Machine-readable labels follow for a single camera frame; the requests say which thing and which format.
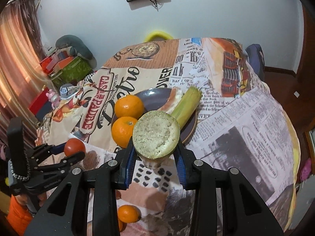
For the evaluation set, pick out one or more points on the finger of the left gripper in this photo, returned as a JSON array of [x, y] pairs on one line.
[[50, 176], [40, 153]]

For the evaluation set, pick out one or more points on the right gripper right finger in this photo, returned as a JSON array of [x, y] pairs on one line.
[[244, 211]]

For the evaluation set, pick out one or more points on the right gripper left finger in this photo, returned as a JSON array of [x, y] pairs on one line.
[[66, 210]]

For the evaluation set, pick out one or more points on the red tomato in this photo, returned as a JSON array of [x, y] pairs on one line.
[[73, 146]]

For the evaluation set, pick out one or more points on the small orange on tablecloth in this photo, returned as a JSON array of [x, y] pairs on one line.
[[128, 214]]

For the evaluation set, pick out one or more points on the red box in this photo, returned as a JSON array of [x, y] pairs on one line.
[[41, 105]]

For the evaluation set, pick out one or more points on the orange with green stem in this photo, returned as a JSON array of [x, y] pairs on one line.
[[122, 130]]

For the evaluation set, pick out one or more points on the pink toy figurine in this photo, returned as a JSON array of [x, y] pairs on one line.
[[54, 98]]

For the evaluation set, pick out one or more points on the orange with sticker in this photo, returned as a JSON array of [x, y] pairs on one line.
[[129, 106]]

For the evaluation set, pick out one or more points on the printed newspaper tablecloth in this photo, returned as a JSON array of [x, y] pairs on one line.
[[239, 123]]

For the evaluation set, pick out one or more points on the green patterned box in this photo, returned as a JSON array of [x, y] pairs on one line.
[[72, 73]]

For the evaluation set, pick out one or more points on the dark purple plate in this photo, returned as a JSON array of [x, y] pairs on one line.
[[152, 99]]

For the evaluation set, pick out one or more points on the pink curtain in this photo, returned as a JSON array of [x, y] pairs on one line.
[[22, 77]]

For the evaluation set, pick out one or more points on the grey plush pillow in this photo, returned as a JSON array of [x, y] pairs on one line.
[[75, 47]]

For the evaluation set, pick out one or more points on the peeled pomelo segment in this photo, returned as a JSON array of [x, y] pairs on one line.
[[174, 98]]

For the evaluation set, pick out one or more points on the brown wooden door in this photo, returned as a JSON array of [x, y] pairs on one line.
[[305, 72]]

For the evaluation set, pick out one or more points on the dark blue chair back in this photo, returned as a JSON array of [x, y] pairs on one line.
[[256, 60]]

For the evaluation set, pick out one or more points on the yellow round object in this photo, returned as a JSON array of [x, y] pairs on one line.
[[156, 35]]

